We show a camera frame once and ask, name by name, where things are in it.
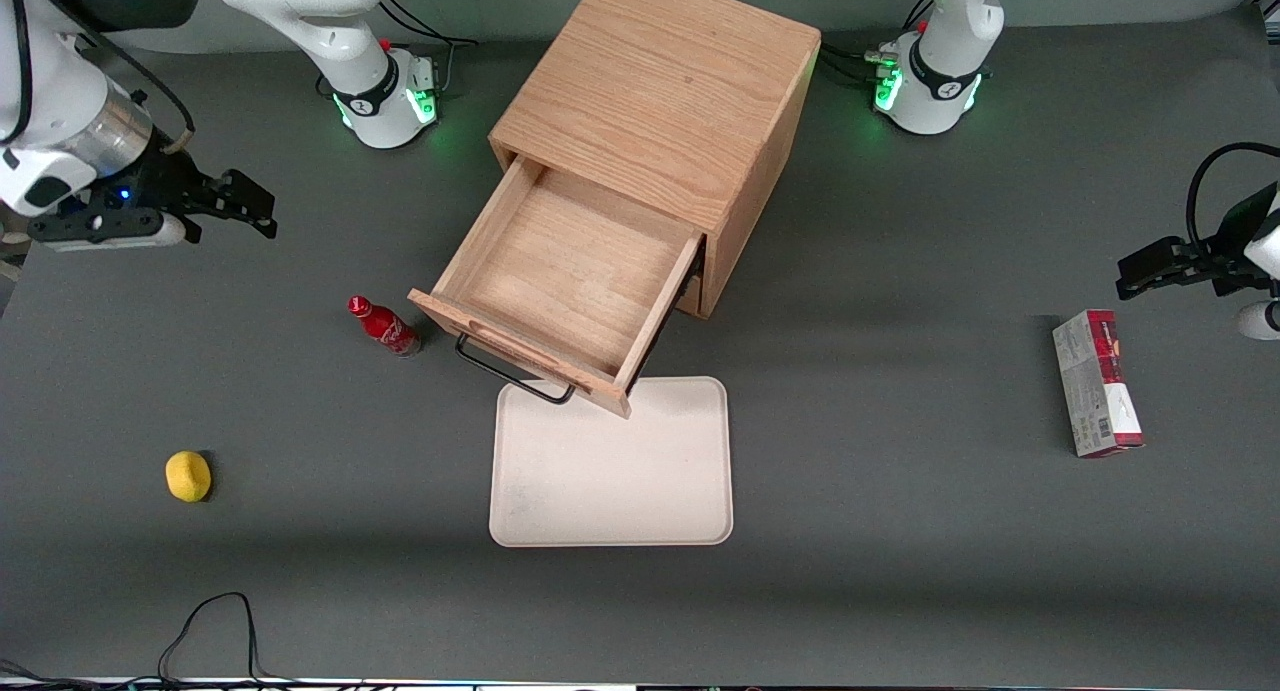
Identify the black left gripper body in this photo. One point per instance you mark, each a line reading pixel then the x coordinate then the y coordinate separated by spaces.
pixel 1237 233

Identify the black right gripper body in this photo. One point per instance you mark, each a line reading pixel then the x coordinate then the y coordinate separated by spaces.
pixel 165 184

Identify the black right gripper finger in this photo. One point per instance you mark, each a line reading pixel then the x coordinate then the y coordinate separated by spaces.
pixel 240 193
pixel 235 219

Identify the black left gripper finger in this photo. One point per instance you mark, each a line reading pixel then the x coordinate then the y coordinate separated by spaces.
pixel 1165 254
pixel 1165 279

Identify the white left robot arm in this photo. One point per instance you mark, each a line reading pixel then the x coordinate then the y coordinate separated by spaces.
pixel 950 61

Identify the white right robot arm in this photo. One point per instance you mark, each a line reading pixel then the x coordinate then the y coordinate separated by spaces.
pixel 340 31

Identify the wooden drawer cabinet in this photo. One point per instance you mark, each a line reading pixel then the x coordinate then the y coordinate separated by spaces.
pixel 660 81

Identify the grey and red carton box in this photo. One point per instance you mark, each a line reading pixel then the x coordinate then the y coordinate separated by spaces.
pixel 1095 386

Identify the red cola bottle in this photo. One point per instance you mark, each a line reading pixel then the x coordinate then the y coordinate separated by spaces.
pixel 385 326

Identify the yellow lemon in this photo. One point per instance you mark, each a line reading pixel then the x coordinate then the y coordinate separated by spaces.
pixel 188 476

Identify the beige rectangular tray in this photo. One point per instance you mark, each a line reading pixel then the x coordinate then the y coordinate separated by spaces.
pixel 610 481

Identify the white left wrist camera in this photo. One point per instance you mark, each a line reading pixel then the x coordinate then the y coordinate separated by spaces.
pixel 1258 321

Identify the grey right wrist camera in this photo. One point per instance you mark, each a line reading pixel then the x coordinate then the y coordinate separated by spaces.
pixel 100 228

